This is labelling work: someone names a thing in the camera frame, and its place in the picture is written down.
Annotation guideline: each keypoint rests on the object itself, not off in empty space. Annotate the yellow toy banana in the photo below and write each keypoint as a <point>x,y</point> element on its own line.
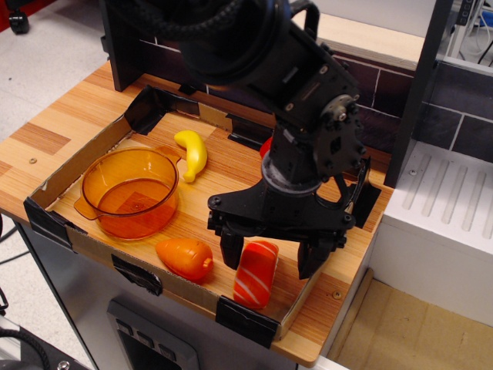
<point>196,153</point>

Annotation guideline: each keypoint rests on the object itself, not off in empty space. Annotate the orange toy carrot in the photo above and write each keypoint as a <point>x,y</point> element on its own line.
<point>189,258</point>

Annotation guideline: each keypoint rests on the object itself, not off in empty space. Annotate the red toy strawberry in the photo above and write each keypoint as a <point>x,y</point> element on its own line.
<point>265,148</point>

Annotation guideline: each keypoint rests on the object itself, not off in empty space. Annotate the dark grey left post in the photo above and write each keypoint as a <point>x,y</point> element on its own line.
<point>124,46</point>

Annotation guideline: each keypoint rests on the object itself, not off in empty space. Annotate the cardboard fence with black tape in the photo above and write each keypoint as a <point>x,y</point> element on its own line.
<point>90,269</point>

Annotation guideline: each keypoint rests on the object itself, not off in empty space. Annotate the grey oven control panel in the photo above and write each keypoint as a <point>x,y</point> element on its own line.
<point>146,345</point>

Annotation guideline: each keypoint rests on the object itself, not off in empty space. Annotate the dark grey right post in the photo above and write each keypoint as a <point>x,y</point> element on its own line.
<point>433,51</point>

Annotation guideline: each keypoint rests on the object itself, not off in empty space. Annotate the dark grey post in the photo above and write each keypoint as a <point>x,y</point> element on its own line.
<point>433,51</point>
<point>124,46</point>

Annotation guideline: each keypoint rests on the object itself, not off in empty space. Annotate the white toy sink drainboard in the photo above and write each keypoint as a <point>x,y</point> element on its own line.
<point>435,238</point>

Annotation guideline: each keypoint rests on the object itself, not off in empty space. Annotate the orange transparent plastic pot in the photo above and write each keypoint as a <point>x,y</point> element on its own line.
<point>132,193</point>

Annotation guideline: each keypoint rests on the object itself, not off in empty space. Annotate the black caster wheel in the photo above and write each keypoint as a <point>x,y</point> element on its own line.
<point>18,22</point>

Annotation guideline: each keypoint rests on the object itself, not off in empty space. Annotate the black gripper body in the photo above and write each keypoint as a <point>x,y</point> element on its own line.
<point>285,205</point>

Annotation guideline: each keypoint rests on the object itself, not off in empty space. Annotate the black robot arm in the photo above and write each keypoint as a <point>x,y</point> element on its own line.
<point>269,50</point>

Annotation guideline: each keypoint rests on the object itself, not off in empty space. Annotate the white and orange toy sushi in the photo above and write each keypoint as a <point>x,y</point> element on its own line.
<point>255,275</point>

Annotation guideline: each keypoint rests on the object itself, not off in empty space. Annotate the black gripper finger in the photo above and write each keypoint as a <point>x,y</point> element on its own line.
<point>231,244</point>
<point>311,256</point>

